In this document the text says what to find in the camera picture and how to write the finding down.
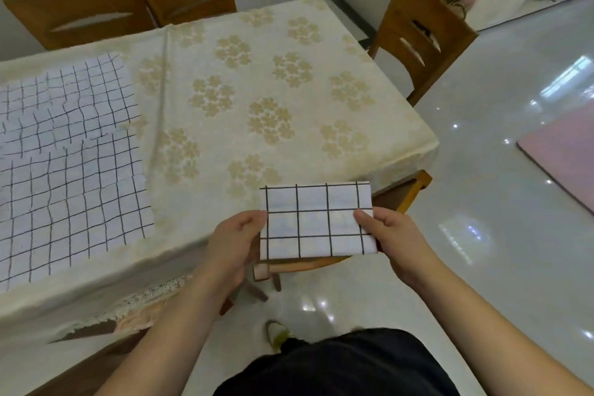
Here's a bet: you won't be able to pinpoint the person's left hand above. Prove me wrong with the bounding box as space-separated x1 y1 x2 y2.
204 210 268 297

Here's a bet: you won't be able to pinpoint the person's right hand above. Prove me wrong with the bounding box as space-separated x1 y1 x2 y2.
354 207 441 292

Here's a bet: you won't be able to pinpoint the person's left forearm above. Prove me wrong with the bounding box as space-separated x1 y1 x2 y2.
93 266 235 396

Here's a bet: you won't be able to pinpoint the person's right forearm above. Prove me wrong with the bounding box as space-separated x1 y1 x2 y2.
411 260 594 396

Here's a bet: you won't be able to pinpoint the person's white shoe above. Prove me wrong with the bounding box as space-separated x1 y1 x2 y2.
265 321 291 351

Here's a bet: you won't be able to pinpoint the cream floral tablecloth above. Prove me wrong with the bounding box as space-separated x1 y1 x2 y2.
0 0 440 351

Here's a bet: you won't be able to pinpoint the person's black shorts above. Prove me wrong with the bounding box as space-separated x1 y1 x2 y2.
213 328 460 396

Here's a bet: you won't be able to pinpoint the large white grid cloth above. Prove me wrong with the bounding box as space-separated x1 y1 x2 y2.
0 129 155 293

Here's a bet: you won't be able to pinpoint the pink floor mat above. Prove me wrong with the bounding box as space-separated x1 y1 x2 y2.
517 105 594 215

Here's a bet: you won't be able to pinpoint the small white grid cloth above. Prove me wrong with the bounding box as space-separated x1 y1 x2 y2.
0 53 141 159

